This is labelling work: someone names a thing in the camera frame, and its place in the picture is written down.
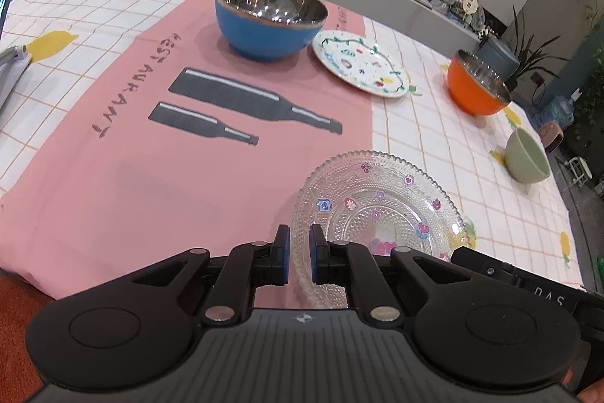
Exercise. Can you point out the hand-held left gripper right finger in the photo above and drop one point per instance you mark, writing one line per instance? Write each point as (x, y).
(315, 254)

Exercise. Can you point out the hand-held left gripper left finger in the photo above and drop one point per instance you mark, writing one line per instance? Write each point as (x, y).
(283, 254)

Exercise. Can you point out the clear patterned glass plate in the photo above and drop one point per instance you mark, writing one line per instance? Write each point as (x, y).
(377, 186)

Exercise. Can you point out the pale green ceramic bowl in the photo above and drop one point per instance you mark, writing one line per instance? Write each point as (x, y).
(515, 153)

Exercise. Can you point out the orange steel-lined bowl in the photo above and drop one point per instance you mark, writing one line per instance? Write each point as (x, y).
(467, 97)

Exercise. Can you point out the small white stool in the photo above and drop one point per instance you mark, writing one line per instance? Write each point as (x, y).
(579, 169)

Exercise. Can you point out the small pink heater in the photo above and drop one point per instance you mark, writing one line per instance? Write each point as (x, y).
(551, 135)

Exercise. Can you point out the blue water bottle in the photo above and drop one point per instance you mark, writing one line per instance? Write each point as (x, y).
(557, 112)

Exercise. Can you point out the pink and white checked tablecloth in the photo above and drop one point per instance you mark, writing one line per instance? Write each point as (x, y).
(118, 176)

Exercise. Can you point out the large leafy green plants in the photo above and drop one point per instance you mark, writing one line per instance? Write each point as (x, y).
(590, 101)

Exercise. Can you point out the white plate with coloured print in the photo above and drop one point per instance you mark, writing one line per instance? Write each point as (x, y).
(358, 64)

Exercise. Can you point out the blue steel-lined bowl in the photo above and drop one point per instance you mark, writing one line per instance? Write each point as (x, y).
(255, 35)

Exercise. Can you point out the grey trash bin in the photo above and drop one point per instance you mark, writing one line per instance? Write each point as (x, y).
(500, 54)

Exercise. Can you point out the potted green plant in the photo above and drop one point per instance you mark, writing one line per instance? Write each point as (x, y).
(528, 49)

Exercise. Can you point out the phone with lit screen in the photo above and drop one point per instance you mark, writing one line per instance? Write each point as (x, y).
(4, 4)

